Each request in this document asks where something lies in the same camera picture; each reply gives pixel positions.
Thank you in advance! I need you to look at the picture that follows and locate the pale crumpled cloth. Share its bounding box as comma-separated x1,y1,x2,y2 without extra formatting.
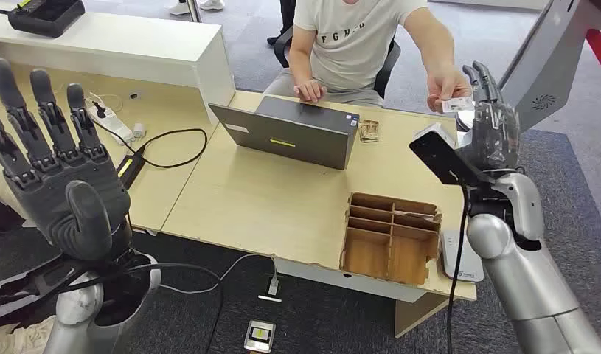
0,316,57,354

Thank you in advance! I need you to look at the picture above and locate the white reception counter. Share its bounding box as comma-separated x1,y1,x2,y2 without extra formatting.
0,10,237,125

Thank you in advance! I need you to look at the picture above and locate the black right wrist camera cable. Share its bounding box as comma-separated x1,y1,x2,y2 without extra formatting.
446,183,470,354

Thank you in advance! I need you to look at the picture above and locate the small clear plastic box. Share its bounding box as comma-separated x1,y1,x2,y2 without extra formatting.
358,119,381,144

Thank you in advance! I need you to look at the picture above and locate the black desktop device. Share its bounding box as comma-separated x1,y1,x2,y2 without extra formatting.
7,0,86,38

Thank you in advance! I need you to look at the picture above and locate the white power strip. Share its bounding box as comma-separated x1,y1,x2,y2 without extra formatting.
85,97,135,146

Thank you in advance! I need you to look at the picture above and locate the white card reader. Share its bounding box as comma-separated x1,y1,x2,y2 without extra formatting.
439,229,485,283

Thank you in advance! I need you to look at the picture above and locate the black office chair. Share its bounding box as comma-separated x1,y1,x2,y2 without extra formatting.
273,27,401,99

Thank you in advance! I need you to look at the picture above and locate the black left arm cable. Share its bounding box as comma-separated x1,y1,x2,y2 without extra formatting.
60,263,226,354

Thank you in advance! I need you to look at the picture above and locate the white floor cable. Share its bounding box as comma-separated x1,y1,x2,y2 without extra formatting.
158,253,279,296

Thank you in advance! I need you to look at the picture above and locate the metal pole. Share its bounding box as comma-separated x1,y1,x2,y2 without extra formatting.
185,0,204,24

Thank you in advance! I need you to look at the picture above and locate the white ID card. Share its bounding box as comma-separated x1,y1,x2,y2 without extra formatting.
442,97,476,114

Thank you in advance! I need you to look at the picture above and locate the red bar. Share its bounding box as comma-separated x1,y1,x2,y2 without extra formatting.
586,29,601,86

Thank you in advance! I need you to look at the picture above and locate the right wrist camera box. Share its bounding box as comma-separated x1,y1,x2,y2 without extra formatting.
409,122,487,187

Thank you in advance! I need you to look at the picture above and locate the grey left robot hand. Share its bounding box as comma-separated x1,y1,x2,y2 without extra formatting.
0,58,135,263

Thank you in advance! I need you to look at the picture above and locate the dark grey laptop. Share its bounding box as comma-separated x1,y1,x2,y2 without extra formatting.
208,95,361,171

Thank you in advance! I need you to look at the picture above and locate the black laptop power adapter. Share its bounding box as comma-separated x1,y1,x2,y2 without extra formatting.
117,146,147,190

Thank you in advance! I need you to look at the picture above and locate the person's right hand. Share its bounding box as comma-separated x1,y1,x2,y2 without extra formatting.
293,79,327,104

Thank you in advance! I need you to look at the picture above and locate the thin white desk cable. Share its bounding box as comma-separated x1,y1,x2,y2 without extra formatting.
55,80,124,114

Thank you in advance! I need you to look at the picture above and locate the black power cord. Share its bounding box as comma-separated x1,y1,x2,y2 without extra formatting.
92,117,137,153

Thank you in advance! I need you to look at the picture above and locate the wooden compartment organizer box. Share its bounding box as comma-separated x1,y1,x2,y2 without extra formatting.
340,192,442,286

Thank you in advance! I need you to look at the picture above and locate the silver floor socket box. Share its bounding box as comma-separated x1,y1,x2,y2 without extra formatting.
243,319,277,354

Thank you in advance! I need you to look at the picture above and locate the person's left hand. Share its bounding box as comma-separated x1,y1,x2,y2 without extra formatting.
425,68,472,114

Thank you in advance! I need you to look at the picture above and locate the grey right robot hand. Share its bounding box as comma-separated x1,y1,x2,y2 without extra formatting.
456,60,521,172

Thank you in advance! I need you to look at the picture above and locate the black adapter cable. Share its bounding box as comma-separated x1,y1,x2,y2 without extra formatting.
133,128,208,170

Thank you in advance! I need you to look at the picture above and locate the bystander person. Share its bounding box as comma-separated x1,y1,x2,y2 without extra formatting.
169,0,226,16
266,0,297,47

